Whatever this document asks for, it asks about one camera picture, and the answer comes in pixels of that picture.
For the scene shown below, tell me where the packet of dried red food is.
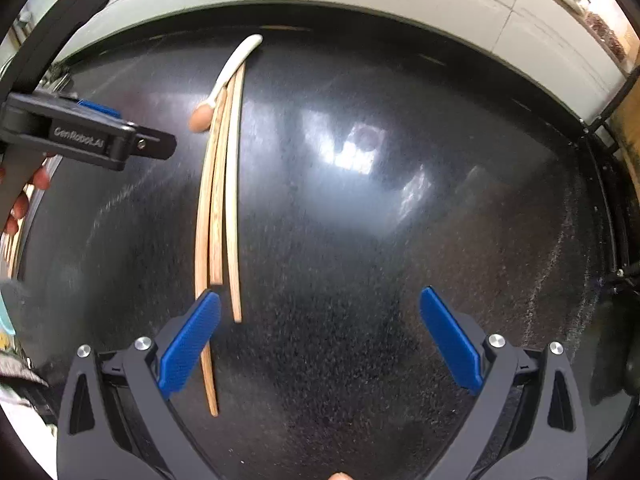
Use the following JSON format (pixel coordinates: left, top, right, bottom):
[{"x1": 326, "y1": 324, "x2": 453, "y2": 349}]
[{"x1": 582, "y1": 10, "x2": 629, "y2": 59}]

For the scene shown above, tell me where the person's left hand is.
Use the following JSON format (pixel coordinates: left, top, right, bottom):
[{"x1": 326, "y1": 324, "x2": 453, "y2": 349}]
[{"x1": 0, "y1": 165, "x2": 52, "y2": 237}]

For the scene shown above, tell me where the brown grained chopstick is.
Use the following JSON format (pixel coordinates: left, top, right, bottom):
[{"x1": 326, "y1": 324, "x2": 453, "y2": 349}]
[{"x1": 209, "y1": 87, "x2": 237, "y2": 286}]

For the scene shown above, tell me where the black cable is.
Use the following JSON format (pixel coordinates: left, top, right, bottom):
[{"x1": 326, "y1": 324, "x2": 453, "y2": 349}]
[{"x1": 581, "y1": 67, "x2": 640, "y2": 134}]

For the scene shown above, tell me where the white-handled spoon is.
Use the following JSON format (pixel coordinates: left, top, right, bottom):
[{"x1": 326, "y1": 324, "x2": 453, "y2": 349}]
[{"x1": 189, "y1": 34, "x2": 264, "y2": 132}]

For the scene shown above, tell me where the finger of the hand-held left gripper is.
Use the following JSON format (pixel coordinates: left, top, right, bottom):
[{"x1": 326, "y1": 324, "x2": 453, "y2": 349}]
[
  {"x1": 77, "y1": 98, "x2": 122, "y2": 118},
  {"x1": 125, "y1": 125, "x2": 177, "y2": 160}
]

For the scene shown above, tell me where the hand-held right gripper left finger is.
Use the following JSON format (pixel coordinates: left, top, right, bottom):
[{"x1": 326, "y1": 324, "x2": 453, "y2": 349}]
[{"x1": 56, "y1": 289, "x2": 222, "y2": 480}]

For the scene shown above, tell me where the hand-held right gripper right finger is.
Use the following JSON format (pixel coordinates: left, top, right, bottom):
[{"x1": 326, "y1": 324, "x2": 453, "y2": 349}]
[{"x1": 419, "y1": 287, "x2": 588, "y2": 480}]

